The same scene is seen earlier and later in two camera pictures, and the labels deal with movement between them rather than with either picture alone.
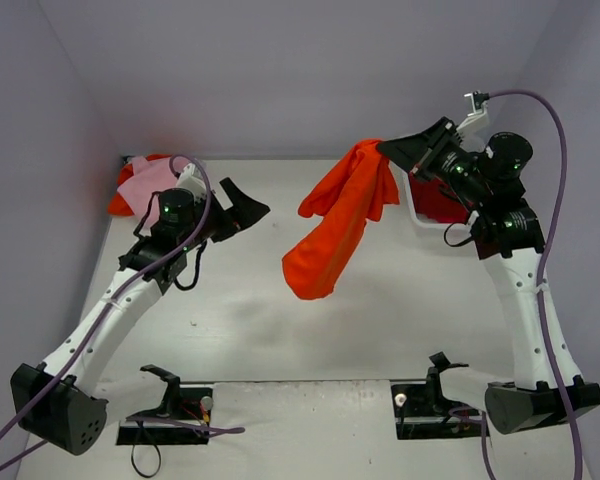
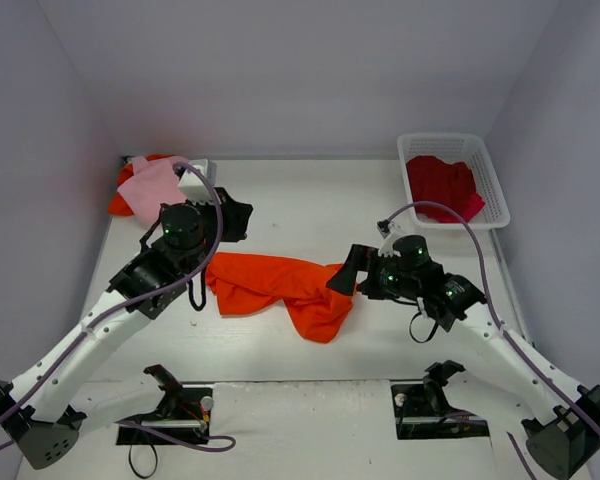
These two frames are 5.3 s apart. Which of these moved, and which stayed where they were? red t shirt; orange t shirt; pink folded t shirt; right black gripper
Moved: right black gripper; orange t shirt
Stayed: pink folded t shirt; red t shirt
